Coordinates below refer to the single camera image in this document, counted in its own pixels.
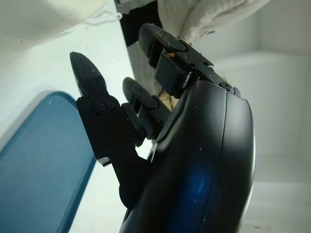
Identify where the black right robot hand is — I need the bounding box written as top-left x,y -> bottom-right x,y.
69,23 -> 256,233

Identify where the standing person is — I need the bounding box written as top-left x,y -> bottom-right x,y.
119,0 -> 272,81

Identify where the blue rectangular tray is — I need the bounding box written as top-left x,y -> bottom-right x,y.
0,90 -> 97,233

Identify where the white toaster cord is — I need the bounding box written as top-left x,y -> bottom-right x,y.
85,12 -> 123,26

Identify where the cream two-slot toaster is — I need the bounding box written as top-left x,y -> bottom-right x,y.
0,0 -> 108,66

